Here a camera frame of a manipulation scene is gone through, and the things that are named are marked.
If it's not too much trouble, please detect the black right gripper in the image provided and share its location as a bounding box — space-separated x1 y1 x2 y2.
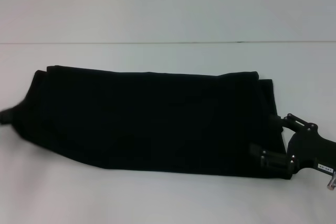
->
249 113 336 175

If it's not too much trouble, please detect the black shirt with FREE print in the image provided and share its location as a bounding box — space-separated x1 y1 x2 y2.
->
13 64 292 182

